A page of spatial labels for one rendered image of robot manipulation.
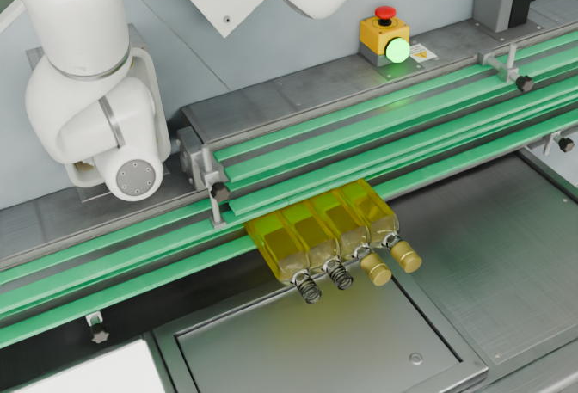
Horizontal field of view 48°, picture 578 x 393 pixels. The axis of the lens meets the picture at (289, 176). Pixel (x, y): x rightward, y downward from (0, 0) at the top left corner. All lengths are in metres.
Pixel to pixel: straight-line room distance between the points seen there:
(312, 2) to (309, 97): 0.44
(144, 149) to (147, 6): 0.34
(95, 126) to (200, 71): 0.42
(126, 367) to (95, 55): 0.66
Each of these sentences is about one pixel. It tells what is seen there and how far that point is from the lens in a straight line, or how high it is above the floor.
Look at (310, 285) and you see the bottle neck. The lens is 1.05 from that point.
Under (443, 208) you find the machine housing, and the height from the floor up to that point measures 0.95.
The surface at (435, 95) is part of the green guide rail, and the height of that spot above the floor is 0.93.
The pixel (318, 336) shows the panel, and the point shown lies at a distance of 1.16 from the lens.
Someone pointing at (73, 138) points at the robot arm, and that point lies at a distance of 0.81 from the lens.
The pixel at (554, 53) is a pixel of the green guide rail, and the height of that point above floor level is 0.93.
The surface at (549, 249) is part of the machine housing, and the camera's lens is 1.40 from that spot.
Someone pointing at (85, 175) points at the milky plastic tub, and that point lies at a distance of 1.15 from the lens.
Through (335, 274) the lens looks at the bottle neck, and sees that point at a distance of 1.07.
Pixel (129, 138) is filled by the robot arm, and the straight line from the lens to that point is 0.83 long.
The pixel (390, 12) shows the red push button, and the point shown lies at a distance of 1.26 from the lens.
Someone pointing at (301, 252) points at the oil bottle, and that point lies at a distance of 1.08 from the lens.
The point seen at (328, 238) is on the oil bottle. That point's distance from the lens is 1.10.
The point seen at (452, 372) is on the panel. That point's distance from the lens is 1.13.
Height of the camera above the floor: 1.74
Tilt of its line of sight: 44 degrees down
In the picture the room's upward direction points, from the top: 142 degrees clockwise
